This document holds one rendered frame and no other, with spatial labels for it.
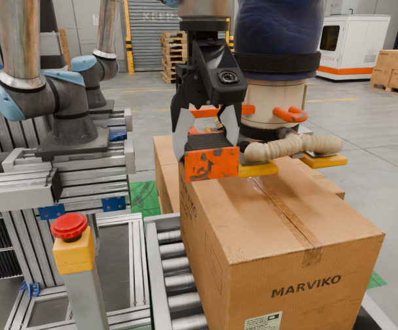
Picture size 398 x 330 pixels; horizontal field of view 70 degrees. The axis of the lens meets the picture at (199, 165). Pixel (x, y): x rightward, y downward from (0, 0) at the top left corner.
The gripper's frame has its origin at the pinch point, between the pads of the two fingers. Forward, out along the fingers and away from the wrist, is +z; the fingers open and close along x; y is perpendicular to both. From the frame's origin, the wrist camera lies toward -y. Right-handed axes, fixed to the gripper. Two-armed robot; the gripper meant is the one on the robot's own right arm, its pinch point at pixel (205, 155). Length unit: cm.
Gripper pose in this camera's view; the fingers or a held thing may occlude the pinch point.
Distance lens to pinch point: 47.8
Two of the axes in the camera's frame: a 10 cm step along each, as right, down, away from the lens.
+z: 0.0, 9.0, 4.3
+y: -2.5, -4.2, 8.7
